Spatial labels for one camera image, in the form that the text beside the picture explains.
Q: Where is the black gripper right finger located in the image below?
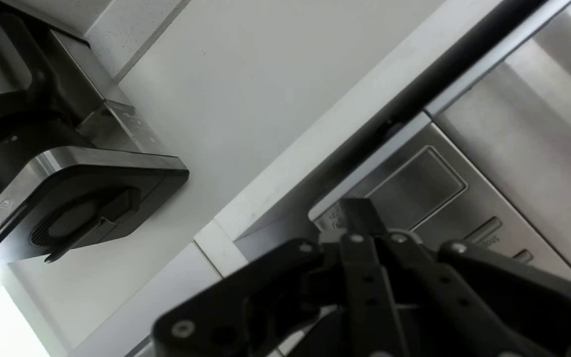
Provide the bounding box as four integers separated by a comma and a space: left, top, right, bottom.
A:
361, 196, 571, 357

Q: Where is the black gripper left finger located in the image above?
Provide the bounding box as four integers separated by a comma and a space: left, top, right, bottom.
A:
153, 196, 411, 357

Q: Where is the stainless steel microwave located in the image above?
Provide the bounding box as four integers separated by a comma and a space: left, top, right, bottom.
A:
235, 0, 571, 293

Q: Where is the black silver coffee maker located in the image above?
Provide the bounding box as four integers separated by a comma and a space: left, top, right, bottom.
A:
0, 0, 193, 265

